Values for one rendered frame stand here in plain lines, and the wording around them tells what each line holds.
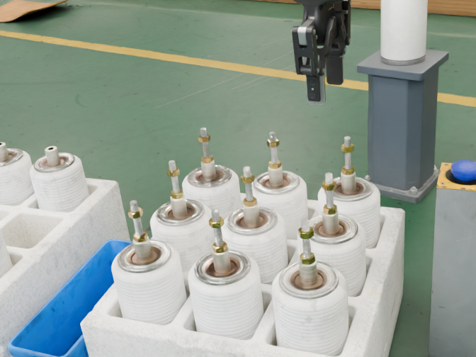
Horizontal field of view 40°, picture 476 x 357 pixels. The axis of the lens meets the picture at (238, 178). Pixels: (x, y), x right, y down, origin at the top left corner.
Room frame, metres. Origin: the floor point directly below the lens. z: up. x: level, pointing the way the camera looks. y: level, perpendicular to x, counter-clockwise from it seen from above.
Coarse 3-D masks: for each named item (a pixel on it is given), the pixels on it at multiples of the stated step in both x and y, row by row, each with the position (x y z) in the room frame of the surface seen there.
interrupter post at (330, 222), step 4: (336, 212) 0.77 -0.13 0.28; (324, 216) 0.77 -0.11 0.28; (328, 216) 0.77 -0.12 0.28; (332, 216) 0.77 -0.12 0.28; (336, 216) 0.77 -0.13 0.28; (324, 220) 0.77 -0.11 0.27; (328, 220) 0.77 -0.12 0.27; (332, 220) 0.77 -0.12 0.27; (336, 220) 0.77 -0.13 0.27; (324, 224) 0.77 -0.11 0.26; (328, 224) 0.77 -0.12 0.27; (332, 224) 0.77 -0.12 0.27; (336, 224) 0.77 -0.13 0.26; (324, 228) 0.77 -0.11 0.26; (328, 228) 0.77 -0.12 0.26; (332, 228) 0.77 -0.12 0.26; (336, 228) 0.77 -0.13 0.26; (328, 232) 0.77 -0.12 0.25; (332, 232) 0.77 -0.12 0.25
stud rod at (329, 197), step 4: (328, 176) 0.77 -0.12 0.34; (332, 176) 0.78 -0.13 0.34; (328, 180) 0.77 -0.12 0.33; (332, 180) 0.78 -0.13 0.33; (328, 192) 0.77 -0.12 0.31; (332, 192) 0.78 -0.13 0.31; (328, 196) 0.77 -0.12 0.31; (332, 196) 0.77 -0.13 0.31; (328, 200) 0.77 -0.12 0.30; (332, 200) 0.77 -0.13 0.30; (328, 204) 0.77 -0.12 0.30; (332, 204) 0.77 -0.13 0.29
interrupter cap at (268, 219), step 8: (264, 208) 0.85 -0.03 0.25; (232, 216) 0.84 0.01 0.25; (240, 216) 0.84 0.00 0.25; (264, 216) 0.83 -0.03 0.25; (272, 216) 0.83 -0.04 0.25; (232, 224) 0.82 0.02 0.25; (240, 224) 0.82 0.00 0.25; (264, 224) 0.81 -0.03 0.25; (272, 224) 0.80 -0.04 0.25; (240, 232) 0.79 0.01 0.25; (248, 232) 0.79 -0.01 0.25; (256, 232) 0.79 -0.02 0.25; (264, 232) 0.79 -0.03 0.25
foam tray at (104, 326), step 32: (384, 224) 0.88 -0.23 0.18; (288, 256) 0.86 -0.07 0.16; (384, 256) 0.80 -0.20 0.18; (384, 288) 0.73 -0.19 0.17; (96, 320) 0.72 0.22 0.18; (128, 320) 0.72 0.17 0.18; (192, 320) 0.72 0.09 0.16; (352, 320) 0.70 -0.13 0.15; (384, 320) 0.74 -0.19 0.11; (96, 352) 0.72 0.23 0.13; (128, 352) 0.69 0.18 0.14; (160, 352) 0.67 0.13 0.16; (192, 352) 0.65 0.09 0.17; (224, 352) 0.64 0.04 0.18; (256, 352) 0.63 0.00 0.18; (288, 352) 0.62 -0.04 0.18; (352, 352) 0.61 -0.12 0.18; (384, 352) 0.75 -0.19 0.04
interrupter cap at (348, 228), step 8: (320, 216) 0.81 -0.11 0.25; (344, 216) 0.80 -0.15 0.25; (312, 224) 0.79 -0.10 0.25; (320, 224) 0.79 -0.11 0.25; (344, 224) 0.78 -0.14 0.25; (352, 224) 0.78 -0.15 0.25; (320, 232) 0.77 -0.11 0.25; (336, 232) 0.77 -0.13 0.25; (344, 232) 0.76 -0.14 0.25; (352, 232) 0.76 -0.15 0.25; (312, 240) 0.75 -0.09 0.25; (320, 240) 0.75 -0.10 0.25; (328, 240) 0.75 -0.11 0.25; (336, 240) 0.74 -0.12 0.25; (344, 240) 0.74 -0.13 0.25
